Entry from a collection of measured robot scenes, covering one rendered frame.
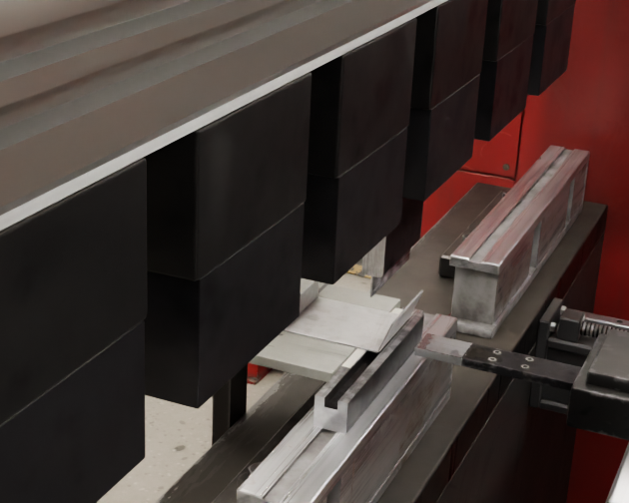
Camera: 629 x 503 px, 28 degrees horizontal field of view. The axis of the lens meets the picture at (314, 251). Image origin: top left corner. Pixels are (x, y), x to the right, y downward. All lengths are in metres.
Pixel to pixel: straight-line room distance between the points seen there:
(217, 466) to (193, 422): 1.83
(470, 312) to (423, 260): 0.21
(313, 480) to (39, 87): 0.86
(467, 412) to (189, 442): 1.68
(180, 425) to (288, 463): 1.99
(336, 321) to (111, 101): 1.02
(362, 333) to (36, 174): 1.02
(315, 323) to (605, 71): 0.87
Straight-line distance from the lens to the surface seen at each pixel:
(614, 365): 1.09
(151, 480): 2.81
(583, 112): 1.94
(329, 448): 1.05
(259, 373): 3.19
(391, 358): 1.15
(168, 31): 0.18
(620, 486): 1.02
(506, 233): 1.53
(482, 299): 1.48
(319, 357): 1.12
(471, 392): 1.35
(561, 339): 1.58
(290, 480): 1.01
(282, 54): 0.22
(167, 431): 2.99
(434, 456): 1.23
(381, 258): 1.08
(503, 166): 1.99
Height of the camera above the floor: 1.51
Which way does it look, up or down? 22 degrees down
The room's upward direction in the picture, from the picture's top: 3 degrees clockwise
